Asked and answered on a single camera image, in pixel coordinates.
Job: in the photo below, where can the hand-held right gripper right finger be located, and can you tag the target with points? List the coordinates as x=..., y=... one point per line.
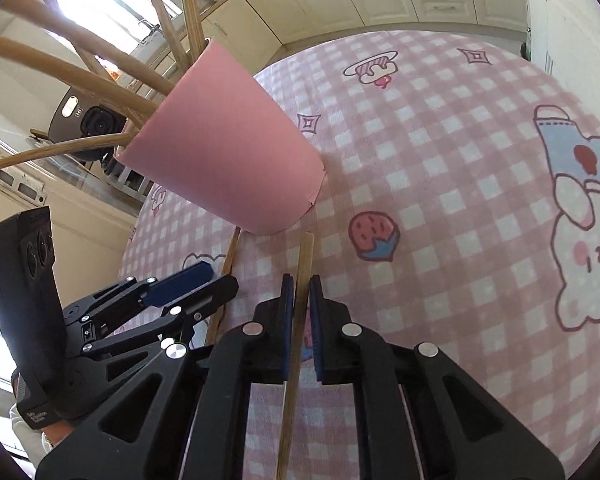
x=316, y=320

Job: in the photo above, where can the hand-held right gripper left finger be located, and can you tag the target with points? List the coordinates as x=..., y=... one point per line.
x=286, y=320

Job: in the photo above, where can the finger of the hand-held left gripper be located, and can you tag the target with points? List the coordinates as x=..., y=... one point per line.
x=215, y=292
x=180, y=282

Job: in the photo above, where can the long wooden chopstick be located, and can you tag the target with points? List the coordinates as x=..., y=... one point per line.
x=303, y=270
x=231, y=255

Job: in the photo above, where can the pink cup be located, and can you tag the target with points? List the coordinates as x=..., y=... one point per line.
x=220, y=150

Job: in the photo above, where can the group of wooden chopsticks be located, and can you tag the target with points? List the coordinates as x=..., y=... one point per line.
x=80, y=38

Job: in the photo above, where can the person's left hand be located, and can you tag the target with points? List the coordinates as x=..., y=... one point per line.
x=54, y=432

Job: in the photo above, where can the cream tall cabinet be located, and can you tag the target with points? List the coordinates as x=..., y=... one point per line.
x=55, y=210

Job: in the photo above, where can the metal rack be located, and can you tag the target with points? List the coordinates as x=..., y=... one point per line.
x=130, y=180

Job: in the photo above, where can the person's white clothing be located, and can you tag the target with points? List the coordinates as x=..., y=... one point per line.
x=25, y=435

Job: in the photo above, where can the black round kitchen appliance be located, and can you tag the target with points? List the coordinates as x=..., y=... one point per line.
x=95, y=120

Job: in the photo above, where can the pink checked tablecloth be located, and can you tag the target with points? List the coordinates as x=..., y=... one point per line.
x=430, y=160

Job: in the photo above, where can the kitchen window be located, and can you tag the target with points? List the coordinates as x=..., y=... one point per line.
x=105, y=5

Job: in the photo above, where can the cream kitchen cabinets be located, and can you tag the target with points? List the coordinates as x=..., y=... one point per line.
x=330, y=0

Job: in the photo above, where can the white door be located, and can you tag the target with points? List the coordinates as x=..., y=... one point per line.
x=570, y=20

